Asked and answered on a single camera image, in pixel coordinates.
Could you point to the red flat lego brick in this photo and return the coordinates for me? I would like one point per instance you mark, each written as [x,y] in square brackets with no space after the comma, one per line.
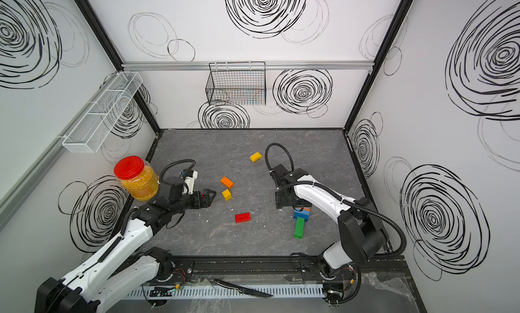
[241,218]

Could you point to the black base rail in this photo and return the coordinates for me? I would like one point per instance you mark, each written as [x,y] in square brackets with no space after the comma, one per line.
[305,267]

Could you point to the yellow curved lego brick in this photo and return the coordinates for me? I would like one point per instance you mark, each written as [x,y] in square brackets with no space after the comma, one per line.
[256,157]

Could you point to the white wire shelf basket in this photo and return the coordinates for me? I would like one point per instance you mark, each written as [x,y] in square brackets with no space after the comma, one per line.
[103,113]

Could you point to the black wire basket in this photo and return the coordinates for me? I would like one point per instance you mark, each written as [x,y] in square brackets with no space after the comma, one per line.
[239,83]

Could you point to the green tall lego brick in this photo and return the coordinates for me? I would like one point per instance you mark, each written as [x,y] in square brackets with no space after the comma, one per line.
[299,228]

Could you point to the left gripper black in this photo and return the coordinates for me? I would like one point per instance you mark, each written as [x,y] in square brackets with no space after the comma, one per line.
[208,201]

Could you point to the orange long lego brick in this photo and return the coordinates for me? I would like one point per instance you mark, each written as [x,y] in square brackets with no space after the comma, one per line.
[227,182]

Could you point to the light blue lego brick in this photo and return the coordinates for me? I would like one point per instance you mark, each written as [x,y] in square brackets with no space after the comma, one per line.
[303,214]

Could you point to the plastic jar red lid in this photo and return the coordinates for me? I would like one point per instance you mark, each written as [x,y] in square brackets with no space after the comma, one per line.
[138,177]

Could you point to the white slotted cable duct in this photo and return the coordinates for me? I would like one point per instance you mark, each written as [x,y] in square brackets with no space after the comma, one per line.
[218,292]

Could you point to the yellow square lego brick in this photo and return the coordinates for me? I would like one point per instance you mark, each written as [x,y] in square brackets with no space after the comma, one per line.
[227,195]

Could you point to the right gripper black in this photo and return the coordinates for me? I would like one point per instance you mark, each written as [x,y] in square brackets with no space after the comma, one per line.
[280,200]

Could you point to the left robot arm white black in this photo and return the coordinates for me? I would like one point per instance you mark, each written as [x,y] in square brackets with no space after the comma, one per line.
[99,283]

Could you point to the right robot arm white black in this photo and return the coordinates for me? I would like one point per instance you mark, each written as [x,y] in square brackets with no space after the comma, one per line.
[361,231]

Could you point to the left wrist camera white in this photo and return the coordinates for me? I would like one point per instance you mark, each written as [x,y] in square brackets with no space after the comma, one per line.
[190,178]

